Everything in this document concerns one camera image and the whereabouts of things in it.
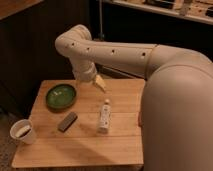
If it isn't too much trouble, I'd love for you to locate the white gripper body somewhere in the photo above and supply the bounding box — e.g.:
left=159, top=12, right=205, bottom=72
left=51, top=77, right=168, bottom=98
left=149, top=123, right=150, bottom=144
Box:
left=73, top=63, right=97, bottom=82

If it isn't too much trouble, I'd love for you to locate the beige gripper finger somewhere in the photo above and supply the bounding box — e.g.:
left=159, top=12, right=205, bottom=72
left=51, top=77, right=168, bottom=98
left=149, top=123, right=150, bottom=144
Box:
left=93, top=75, right=106, bottom=92

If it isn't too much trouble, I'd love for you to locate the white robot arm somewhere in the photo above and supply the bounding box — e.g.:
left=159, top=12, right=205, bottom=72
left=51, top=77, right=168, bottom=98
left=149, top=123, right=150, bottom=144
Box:
left=55, top=25, right=213, bottom=171

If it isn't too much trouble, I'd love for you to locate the green ceramic bowl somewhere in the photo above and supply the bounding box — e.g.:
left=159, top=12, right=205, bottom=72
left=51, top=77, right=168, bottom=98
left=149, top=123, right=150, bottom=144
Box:
left=45, top=84, right=77, bottom=110

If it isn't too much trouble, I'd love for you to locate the vertical metal pole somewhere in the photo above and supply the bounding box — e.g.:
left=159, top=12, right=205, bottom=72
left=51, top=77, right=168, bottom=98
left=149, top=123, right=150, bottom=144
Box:
left=98, top=0, right=104, bottom=41

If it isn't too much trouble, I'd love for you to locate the white tube bottle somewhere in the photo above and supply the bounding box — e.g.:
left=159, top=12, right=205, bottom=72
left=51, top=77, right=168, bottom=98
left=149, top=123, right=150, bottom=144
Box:
left=98, top=99, right=111, bottom=134

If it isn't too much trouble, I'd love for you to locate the grey rectangular block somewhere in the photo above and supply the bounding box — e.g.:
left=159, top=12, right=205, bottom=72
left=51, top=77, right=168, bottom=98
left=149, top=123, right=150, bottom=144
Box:
left=58, top=112, right=78, bottom=132

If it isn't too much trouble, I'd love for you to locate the wooden table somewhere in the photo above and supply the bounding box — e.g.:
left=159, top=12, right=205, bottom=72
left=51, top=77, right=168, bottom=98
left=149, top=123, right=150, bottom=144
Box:
left=12, top=79, right=144, bottom=168

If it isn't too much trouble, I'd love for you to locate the white object in cup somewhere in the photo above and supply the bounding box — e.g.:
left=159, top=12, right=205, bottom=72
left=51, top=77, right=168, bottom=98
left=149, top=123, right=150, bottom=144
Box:
left=15, top=125, right=31, bottom=138

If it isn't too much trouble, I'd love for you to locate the white paper cup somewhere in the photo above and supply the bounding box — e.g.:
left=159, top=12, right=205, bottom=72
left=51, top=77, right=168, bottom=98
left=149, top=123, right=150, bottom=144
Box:
left=10, top=119, right=36, bottom=144

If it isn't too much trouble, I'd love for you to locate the background shelf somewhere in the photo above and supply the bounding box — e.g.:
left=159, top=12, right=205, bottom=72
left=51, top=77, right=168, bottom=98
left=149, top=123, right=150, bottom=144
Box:
left=103, top=0, right=213, bottom=25

